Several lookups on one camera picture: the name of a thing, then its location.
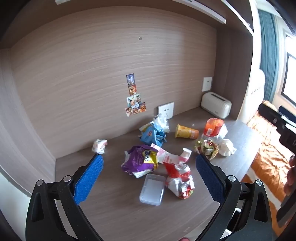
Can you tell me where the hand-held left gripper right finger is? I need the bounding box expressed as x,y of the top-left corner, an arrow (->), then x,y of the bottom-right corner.
195,153 -> 278,241

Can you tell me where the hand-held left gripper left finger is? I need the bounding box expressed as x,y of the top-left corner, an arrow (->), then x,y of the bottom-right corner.
25,153 -> 104,241

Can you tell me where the pink white paper cup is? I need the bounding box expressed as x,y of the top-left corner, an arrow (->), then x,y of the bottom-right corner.
150,143 -> 192,166

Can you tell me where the yellow orange drink cup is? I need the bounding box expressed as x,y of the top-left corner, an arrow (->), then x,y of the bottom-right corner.
174,123 -> 200,139

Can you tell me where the person's right hand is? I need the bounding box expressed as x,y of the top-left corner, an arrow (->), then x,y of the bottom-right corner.
284,155 -> 296,197

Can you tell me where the bed with orange blanket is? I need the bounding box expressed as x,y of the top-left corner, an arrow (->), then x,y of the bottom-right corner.
242,100 -> 296,209

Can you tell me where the crumpled colourful foil wrapper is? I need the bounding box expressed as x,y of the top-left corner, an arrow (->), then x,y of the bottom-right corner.
194,138 -> 220,160

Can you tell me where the crumpled red white wrapper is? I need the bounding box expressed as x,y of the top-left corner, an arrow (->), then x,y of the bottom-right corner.
163,162 -> 195,200

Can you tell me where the small crumpled white wrapper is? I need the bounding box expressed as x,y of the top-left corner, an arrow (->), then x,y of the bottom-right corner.
92,139 -> 108,154

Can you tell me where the crumpled white tissue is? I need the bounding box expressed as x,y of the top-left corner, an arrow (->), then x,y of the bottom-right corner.
217,138 -> 237,156

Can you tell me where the crumpled purple snack bag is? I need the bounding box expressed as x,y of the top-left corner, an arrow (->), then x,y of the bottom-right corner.
121,144 -> 160,178

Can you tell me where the cream padded headboard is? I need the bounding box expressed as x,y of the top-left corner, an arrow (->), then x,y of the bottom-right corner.
240,70 -> 266,126

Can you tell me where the clear plastic box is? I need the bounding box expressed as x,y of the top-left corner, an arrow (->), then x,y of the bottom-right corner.
139,174 -> 166,205

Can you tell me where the dark framed window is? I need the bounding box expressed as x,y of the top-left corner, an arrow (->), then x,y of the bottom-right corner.
281,34 -> 296,105

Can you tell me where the crumpled blue snack bag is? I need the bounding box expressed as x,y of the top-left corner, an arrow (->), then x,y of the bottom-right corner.
139,124 -> 167,146

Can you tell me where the crumpled white plastic film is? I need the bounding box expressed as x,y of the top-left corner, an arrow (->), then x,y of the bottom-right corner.
153,114 -> 170,133

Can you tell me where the white tissue box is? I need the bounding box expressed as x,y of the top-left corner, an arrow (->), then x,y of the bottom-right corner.
200,92 -> 232,120

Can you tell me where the teal curtain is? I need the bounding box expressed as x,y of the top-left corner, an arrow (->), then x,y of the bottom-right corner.
258,9 -> 279,102

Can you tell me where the cluster of cartoon stickers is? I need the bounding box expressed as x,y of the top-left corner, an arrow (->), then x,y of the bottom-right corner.
125,74 -> 147,117

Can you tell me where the white shelf board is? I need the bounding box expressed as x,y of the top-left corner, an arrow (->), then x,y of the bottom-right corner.
184,0 -> 226,24

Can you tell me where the white wall outlet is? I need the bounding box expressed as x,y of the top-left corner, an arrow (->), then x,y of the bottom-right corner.
202,77 -> 212,92
158,102 -> 174,120

